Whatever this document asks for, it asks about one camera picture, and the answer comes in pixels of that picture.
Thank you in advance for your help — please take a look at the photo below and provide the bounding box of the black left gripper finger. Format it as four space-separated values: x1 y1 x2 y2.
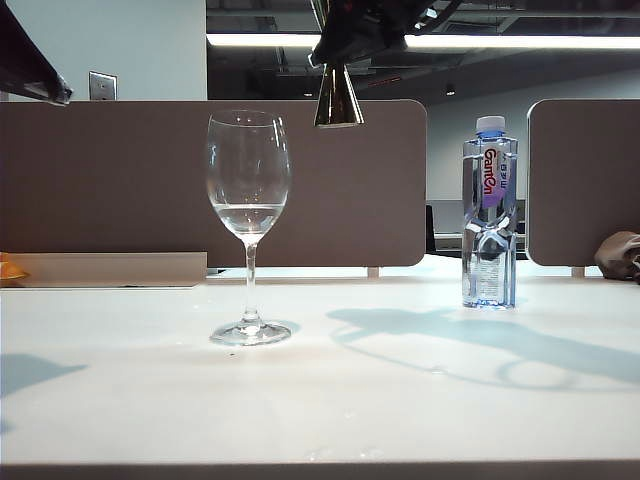
0 3 75 100
0 79 67 107

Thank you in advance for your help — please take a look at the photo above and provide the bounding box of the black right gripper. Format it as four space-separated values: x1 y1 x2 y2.
308 0 451 67

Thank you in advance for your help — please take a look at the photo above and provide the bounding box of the gold double cone jigger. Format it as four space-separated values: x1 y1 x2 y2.
310 0 365 129

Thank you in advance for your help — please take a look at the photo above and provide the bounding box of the clear plastic water bottle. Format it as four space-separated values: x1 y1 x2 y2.
460 116 519 310

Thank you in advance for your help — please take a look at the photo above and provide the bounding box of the clear wine glass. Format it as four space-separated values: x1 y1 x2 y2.
205 110 295 348

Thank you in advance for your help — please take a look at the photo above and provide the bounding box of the brown desk partition panel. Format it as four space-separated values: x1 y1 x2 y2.
525 98 640 268
0 99 428 269

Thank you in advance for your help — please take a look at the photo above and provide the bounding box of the long ceiling light strip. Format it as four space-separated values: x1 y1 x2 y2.
205 32 640 51

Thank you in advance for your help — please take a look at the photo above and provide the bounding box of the orange round object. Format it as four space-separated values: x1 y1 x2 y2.
0 252 29 287

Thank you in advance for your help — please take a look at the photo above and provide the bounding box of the beige flat box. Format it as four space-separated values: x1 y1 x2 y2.
0 251 209 290

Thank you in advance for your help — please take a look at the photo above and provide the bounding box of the silver wall switch plate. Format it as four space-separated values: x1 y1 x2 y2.
88 71 119 103

